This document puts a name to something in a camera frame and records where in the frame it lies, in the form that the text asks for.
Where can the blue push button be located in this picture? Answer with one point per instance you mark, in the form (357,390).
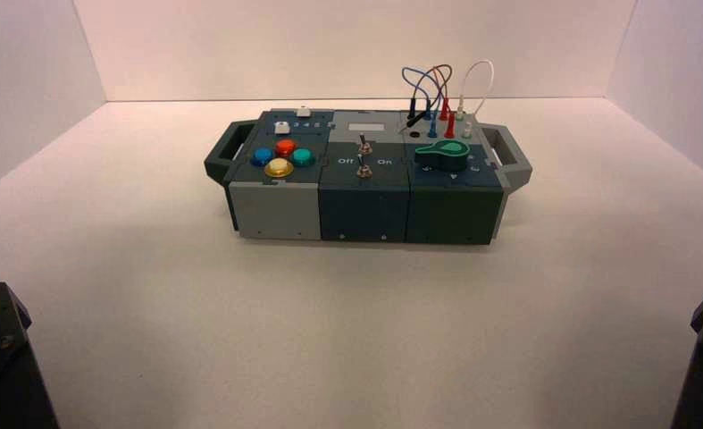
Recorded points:
(262,157)

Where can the yellow push button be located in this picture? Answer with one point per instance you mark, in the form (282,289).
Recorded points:
(279,168)

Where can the metal toggle switch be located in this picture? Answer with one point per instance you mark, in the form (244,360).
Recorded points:
(362,169)
(363,144)

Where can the grey green task box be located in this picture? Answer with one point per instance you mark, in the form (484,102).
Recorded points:
(363,201)

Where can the white clip block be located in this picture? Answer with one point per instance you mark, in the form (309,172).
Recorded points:
(304,111)

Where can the green rotary knob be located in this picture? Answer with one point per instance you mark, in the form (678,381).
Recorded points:
(443,156)

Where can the white slider knob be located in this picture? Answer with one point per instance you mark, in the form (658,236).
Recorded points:
(282,127)

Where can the red push button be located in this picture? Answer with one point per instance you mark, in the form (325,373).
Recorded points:
(286,147)

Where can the green push button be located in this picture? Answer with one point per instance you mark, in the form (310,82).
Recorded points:
(302,156)

